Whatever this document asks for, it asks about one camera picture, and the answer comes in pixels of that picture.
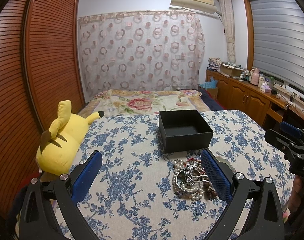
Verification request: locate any silver cuff bangle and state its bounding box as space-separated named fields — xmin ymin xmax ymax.
xmin=172 ymin=170 xmax=201 ymax=194

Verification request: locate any white pearl necklace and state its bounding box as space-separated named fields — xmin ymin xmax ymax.
xmin=171 ymin=159 xmax=205 ymax=202

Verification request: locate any black square jewelry box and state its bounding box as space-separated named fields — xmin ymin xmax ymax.
xmin=159 ymin=109 xmax=213 ymax=153

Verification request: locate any person's right hand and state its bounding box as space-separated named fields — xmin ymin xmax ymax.
xmin=288 ymin=176 xmax=304 ymax=213

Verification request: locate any wooden sideboard cabinet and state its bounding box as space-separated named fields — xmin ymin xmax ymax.
xmin=205 ymin=70 xmax=304 ymax=130

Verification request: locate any pink tissue box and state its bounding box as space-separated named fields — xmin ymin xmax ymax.
xmin=260 ymin=82 xmax=271 ymax=93

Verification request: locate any pink thermos jug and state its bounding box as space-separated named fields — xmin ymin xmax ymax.
xmin=250 ymin=68 xmax=260 ymax=86

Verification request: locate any yellow Pikachu plush toy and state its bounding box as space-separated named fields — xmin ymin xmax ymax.
xmin=36 ymin=100 xmax=104 ymax=176

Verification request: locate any cardboard box on cabinet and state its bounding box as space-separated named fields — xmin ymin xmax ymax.
xmin=220 ymin=63 xmax=243 ymax=77

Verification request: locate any blue gift bag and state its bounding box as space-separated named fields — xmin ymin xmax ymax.
xmin=199 ymin=77 xmax=217 ymax=90

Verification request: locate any grey window blind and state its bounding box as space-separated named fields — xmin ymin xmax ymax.
xmin=248 ymin=0 xmax=304 ymax=92

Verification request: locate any floral bed blanket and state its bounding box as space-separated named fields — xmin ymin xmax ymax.
xmin=79 ymin=89 xmax=210 ymax=118

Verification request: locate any cream side curtain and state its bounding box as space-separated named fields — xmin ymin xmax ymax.
xmin=219 ymin=0 xmax=236 ymax=63

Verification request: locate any brown louvered wardrobe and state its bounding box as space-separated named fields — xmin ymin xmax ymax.
xmin=0 ymin=0 xmax=85 ymax=217

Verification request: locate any pink circle patterned curtain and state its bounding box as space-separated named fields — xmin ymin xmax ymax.
xmin=77 ymin=10 xmax=205 ymax=100

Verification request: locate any red coral bead bracelet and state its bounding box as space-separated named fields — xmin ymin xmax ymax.
xmin=185 ymin=156 xmax=202 ymax=165

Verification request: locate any beige wall air conditioner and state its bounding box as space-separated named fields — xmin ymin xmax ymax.
xmin=170 ymin=0 xmax=217 ymax=14

